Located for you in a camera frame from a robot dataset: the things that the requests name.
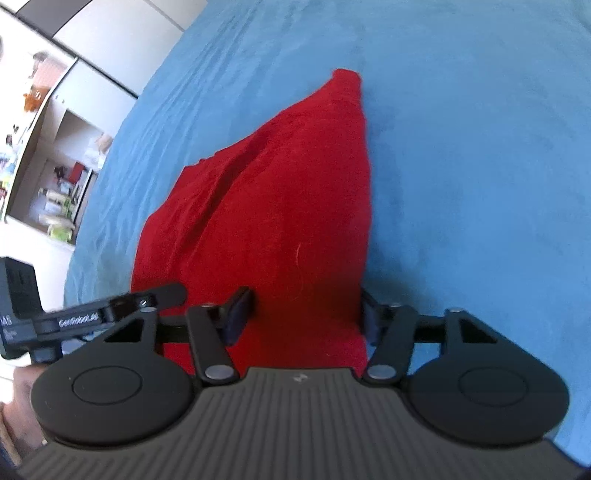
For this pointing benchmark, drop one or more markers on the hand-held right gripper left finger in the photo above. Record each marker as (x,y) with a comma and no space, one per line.
(239,316)

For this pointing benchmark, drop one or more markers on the red box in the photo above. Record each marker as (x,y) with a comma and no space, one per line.
(77,173)

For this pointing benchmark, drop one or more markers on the red knit sweater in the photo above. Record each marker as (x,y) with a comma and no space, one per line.
(277,207)

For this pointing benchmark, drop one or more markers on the white shelf unit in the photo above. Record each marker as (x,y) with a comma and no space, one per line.
(55,134)

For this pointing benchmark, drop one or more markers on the green packet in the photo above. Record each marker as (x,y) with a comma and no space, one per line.
(60,230)

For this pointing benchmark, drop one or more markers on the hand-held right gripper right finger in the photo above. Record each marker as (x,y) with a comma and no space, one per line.
(369,319)

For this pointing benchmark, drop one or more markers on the pink box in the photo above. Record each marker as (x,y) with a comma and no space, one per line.
(48,71)

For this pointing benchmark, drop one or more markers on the white and grey wardrobe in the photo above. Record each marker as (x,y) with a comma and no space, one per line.
(120,41)

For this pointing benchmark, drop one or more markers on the beige cloth bag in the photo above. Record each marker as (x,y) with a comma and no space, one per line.
(104,144)

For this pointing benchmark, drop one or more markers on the bed with blue sheet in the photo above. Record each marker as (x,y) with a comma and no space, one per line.
(461,138)

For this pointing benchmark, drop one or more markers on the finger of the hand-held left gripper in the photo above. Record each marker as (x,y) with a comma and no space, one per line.
(92,316)

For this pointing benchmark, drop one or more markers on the person's left hand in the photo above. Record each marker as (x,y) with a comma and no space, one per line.
(21,406)

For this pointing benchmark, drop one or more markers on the brown teddy bear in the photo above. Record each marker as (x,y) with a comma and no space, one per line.
(33,99)

